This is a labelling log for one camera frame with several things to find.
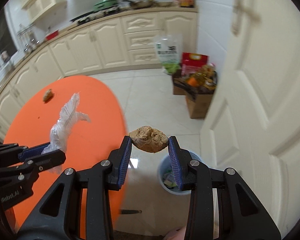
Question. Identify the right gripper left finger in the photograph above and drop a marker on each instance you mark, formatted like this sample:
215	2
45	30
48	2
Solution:
57	214

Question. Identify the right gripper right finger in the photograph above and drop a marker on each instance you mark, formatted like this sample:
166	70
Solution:
221	197

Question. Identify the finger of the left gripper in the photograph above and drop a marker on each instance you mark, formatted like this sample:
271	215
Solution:
32	152
43	162

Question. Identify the clear bubble wrap piece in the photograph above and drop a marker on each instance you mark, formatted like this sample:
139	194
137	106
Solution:
61	130

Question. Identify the brown paper ball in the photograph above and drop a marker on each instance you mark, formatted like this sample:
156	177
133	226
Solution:
48	95
149	139

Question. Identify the lower kitchen cabinets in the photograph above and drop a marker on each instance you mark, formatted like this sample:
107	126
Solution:
115	43

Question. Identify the kitchen cabinets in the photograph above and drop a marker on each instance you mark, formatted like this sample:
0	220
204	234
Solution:
115	43
42	0

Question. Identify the upper kitchen cabinets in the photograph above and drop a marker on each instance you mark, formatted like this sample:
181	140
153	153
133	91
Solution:
42	0

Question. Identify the white door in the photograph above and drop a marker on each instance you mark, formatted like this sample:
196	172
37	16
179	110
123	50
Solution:
253	123

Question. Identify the window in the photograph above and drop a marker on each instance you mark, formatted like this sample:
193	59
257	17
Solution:
7	45

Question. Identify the hanging utensil rack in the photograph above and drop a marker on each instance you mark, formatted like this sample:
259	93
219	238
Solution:
28	38

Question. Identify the red basin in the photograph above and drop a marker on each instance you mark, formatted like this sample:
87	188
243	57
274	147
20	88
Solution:
52	35

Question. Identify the cardboard box with groceries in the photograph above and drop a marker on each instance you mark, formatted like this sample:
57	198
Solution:
198	88

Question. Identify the green electric pot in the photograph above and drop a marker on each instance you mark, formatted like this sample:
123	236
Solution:
105	4

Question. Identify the gas stove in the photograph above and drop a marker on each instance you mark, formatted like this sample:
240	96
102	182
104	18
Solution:
94	15

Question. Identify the rice bag white green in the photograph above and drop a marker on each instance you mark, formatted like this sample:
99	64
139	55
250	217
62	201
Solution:
169	49

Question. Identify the wok pan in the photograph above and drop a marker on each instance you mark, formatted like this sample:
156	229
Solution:
140	4

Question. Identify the door handle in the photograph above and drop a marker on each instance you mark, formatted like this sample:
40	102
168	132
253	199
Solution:
238	11

